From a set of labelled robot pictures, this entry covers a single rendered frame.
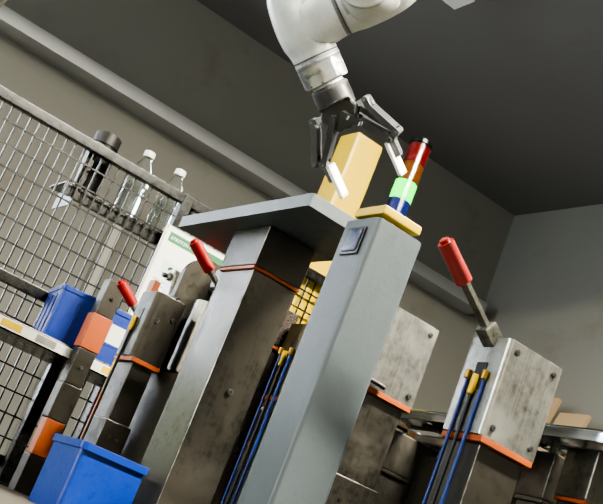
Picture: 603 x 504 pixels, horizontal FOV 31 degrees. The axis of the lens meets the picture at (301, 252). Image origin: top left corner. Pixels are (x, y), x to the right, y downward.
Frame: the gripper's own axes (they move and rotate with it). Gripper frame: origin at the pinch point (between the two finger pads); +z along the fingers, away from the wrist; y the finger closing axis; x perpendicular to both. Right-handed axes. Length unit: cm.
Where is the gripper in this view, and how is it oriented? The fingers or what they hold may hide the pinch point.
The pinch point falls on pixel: (370, 180)
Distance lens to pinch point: 212.2
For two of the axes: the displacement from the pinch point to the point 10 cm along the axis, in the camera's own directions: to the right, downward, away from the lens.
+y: 8.0, -2.8, -5.3
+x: 4.3, -3.3, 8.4
